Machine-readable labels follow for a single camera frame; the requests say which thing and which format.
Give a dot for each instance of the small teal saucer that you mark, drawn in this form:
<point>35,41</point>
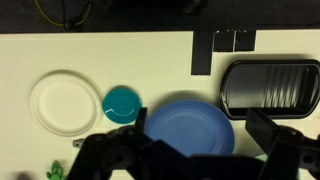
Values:
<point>121,106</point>

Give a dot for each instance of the white paper plate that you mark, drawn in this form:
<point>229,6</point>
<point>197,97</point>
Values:
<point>64,104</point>

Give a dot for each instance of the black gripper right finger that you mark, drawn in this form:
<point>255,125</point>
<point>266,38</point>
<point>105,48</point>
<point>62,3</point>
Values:
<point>261,128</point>

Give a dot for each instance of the black tape strips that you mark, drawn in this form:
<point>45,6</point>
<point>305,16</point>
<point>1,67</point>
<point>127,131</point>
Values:
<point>205,43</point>

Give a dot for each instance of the green toy leaf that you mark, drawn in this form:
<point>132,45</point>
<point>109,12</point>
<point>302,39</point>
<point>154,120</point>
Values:
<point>56,172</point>

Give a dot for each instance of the large blue plate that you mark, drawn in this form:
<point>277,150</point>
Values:
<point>192,127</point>

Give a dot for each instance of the black plastic tray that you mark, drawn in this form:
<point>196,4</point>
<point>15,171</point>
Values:
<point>282,89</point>

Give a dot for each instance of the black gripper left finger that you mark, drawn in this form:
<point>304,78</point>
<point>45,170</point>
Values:
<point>141,118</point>

